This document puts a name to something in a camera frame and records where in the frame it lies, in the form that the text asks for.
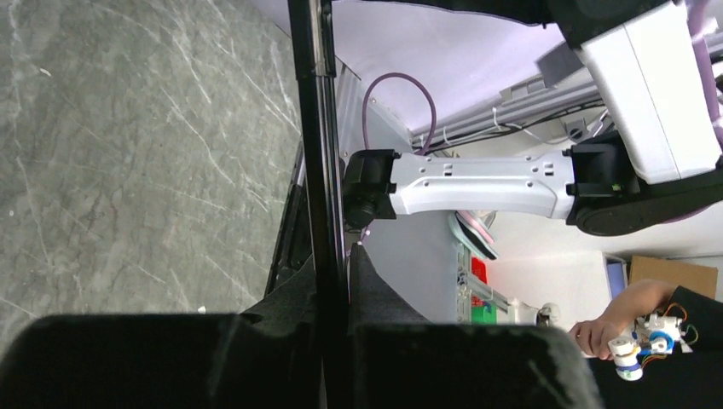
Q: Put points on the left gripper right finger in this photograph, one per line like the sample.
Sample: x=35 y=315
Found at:
x=402 y=360

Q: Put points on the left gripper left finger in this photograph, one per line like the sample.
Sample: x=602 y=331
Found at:
x=264 y=357

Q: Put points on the person's bare forearm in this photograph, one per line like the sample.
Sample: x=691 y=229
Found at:
x=638 y=299

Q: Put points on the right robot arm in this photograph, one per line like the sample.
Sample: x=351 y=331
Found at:
x=662 y=163

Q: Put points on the person's bare hand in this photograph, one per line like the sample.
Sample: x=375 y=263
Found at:
x=593 y=337

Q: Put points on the red green parts bins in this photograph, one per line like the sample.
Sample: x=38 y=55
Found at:
x=476 y=302

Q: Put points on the white blue leader device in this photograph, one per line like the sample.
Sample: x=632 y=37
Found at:
x=650 y=339

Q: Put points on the cardboard box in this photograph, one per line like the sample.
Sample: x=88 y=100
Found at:
x=694 y=277

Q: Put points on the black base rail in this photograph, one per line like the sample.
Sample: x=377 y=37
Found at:
x=293 y=246

